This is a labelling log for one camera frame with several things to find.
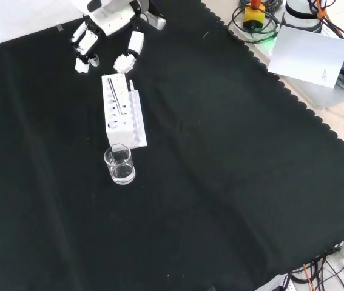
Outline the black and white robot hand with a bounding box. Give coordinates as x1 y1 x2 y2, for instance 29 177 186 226
69 0 168 75

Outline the clear glass rod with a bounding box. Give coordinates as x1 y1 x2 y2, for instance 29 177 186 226
107 77 124 118

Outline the white test tube rack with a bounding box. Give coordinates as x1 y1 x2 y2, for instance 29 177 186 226
101 72 149 150

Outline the yellow stop button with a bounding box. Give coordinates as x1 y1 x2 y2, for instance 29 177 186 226
243 0 266 31

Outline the glass beaker with water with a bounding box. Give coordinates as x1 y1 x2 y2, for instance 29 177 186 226
103 144 137 186

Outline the black bench cloth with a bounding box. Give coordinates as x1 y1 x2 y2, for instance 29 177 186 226
0 0 344 291

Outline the pale board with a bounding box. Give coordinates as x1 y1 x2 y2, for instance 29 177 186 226
267 25 344 89

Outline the orange cable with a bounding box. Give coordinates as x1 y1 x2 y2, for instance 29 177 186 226
309 0 344 42

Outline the black cable bundle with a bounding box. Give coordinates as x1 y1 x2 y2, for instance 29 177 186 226
289 247 344 291

